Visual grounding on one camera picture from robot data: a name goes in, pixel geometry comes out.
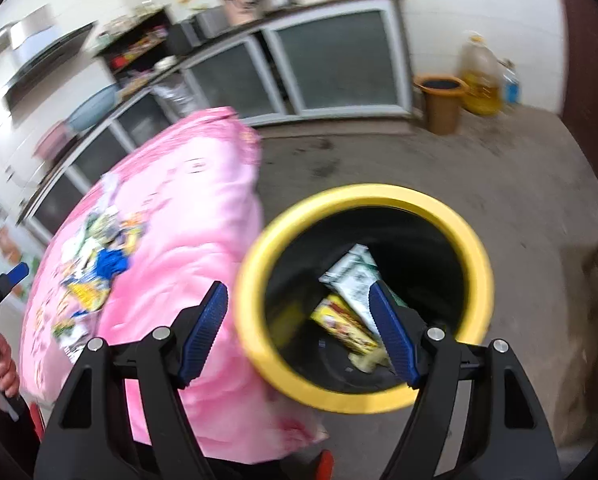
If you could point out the pile of snack wrappers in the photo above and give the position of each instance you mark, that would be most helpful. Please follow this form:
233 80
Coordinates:
106 260

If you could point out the blue plastic basin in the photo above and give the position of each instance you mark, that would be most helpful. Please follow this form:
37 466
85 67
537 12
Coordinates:
94 107

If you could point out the black microwave oven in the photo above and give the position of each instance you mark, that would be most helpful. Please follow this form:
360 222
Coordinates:
206 25

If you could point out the small blue bottle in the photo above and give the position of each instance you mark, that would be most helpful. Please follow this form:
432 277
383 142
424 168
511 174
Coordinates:
512 87

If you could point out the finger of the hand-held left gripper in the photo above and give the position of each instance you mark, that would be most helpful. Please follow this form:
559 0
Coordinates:
16 271

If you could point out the kitchen cabinet with glass doors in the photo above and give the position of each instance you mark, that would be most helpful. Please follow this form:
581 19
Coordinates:
339 60

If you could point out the large cooking oil bottle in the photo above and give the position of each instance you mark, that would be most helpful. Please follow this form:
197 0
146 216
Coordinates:
481 80

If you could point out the steel range hood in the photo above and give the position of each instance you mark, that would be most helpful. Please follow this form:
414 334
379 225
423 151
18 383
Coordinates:
39 60

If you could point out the dark wooden spice shelf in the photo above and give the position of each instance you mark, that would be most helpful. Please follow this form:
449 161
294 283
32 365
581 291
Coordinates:
144 30

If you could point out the brown plastic bin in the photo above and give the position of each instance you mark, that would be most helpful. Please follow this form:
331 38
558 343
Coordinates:
444 115

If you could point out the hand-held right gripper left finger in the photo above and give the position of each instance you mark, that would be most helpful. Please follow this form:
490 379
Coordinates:
204 335

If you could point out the red stool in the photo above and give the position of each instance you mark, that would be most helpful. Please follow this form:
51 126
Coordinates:
37 422
324 466

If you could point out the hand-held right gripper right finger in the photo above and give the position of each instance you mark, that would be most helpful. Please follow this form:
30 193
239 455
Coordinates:
394 335

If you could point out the brown wooden door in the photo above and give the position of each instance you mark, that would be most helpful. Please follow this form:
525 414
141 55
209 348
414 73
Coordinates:
589 60

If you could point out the yellow snack packet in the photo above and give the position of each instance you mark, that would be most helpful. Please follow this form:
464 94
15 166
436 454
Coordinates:
344 325

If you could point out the yellow-rimmed black bin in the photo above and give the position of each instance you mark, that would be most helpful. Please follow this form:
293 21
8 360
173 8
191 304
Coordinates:
259 270

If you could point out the pink floral tablecloth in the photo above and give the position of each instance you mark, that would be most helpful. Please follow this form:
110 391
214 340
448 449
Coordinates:
189 220

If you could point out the white green carton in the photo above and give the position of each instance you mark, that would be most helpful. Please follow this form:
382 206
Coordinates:
354 270

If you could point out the pale wrapper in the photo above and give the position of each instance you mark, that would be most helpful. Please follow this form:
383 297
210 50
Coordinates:
371 361

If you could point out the steel cooking pot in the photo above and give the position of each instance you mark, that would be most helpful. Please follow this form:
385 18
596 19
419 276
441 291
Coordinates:
279 0

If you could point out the pink plastic basin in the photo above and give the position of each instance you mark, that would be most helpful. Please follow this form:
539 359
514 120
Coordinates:
54 140

